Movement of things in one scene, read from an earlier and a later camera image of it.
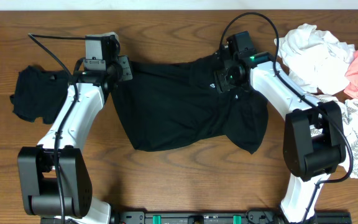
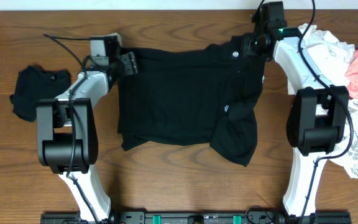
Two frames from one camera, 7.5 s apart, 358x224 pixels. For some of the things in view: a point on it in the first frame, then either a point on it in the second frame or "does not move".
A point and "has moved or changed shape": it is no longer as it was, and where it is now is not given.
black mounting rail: (206, 216) does not move
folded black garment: (38, 93) does not move
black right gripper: (222, 83) -> (266, 56)
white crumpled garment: (316, 60) does not move
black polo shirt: (170, 105) has moved or changed shape
